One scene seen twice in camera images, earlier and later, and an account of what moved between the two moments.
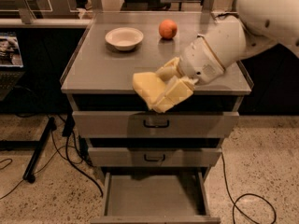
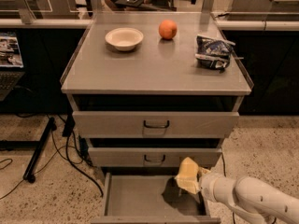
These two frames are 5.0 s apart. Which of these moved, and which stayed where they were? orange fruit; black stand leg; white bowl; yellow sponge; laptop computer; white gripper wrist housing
Moved: yellow sponge; white gripper wrist housing
Stayed: white bowl; laptop computer; orange fruit; black stand leg
